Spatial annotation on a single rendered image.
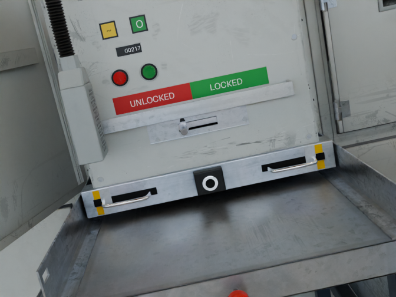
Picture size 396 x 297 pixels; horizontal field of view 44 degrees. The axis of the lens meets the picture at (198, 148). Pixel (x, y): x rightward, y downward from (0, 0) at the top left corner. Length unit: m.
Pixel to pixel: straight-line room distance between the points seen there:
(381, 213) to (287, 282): 0.21
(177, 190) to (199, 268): 0.29
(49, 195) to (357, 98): 0.87
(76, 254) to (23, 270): 0.60
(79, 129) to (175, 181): 0.24
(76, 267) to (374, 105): 0.93
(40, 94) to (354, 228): 0.86
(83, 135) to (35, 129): 0.39
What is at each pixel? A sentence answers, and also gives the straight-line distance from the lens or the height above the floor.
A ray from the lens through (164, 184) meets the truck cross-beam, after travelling 1.03.
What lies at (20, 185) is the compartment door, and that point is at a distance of 1.23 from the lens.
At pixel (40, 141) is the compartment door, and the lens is 1.31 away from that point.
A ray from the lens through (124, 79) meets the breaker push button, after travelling 0.99.
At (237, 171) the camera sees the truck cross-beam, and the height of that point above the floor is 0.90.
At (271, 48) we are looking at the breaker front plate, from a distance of 1.02.
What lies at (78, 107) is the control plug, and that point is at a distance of 0.91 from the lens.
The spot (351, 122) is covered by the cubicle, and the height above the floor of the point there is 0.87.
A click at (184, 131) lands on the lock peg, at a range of 0.96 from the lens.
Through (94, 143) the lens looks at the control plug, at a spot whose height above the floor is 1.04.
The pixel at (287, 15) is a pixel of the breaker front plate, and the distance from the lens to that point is 1.02.
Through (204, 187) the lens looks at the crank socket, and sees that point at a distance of 1.01.
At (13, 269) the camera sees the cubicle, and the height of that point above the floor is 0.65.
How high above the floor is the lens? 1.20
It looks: 14 degrees down
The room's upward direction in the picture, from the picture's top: 12 degrees counter-clockwise
